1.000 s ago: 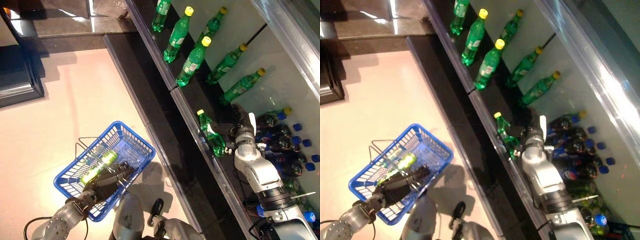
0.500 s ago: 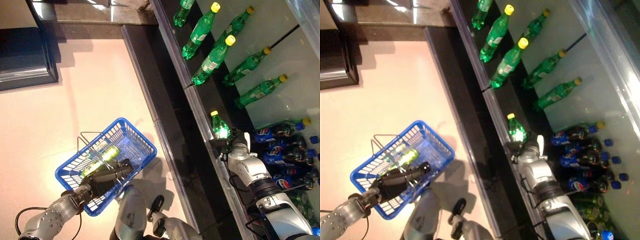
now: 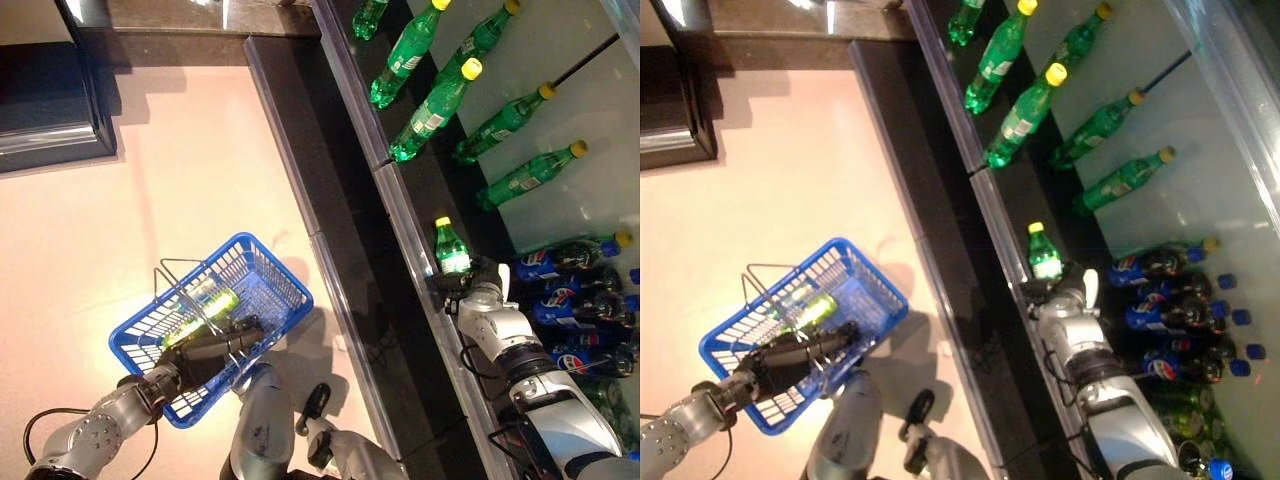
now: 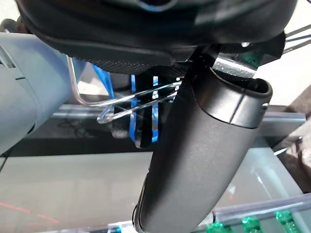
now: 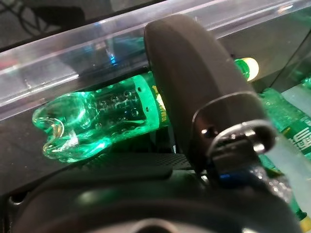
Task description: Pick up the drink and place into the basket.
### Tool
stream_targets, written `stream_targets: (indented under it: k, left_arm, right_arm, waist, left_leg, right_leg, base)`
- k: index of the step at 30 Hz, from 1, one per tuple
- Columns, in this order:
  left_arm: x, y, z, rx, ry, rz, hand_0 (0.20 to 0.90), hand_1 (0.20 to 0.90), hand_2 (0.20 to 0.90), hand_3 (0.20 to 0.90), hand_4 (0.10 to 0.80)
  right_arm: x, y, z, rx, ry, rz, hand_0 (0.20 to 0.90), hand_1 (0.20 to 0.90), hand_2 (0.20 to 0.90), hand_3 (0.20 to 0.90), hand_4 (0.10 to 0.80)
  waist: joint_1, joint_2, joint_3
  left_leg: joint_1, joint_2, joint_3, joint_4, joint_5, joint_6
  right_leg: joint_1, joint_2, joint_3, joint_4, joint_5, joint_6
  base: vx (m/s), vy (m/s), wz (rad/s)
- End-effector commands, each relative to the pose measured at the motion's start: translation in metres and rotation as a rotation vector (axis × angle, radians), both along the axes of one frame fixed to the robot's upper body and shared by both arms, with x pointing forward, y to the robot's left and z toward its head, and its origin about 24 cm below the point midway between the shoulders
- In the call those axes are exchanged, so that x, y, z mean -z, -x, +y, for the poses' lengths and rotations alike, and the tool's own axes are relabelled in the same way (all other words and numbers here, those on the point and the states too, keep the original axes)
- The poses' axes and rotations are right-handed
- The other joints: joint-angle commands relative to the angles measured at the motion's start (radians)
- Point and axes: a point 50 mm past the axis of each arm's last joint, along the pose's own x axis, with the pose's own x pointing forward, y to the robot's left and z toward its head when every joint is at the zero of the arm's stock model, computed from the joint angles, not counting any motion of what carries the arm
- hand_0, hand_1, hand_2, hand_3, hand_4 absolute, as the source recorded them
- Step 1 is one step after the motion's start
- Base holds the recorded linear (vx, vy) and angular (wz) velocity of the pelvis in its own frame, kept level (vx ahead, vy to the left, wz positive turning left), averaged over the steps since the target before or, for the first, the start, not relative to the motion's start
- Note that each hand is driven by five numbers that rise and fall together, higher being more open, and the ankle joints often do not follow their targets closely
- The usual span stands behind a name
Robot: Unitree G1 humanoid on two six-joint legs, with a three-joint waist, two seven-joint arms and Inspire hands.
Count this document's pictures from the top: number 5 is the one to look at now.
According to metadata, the green soda bottle yellow cap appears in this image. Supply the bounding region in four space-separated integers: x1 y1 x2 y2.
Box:
259 76 311 233
31 57 260 164

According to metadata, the black five-finger right hand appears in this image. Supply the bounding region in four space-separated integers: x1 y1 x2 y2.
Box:
9 13 302 233

